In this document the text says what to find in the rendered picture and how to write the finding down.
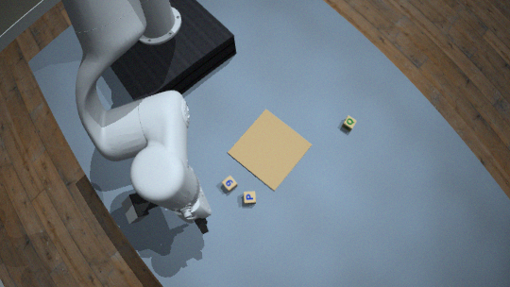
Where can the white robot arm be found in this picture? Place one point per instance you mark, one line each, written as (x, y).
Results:
(154, 129)

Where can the tan flat mat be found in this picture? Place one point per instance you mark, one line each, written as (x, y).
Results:
(270, 149)

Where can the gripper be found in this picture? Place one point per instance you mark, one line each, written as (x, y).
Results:
(201, 209)

